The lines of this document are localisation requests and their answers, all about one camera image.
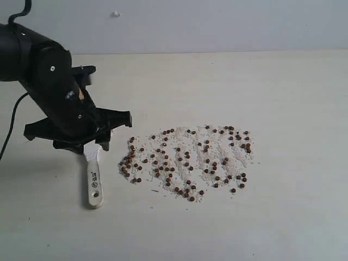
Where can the white paint brush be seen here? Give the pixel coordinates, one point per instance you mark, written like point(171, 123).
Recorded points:
point(92, 152)

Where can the small white wall plug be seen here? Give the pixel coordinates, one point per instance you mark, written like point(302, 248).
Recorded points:
point(115, 14)

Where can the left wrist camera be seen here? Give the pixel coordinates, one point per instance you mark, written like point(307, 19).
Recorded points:
point(82, 75)

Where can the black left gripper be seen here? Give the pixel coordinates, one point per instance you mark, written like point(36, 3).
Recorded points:
point(72, 116)

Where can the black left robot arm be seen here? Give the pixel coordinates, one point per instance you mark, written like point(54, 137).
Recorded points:
point(44, 68)

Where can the pile of rice and beans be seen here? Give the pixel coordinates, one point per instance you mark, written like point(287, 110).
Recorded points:
point(187, 161)

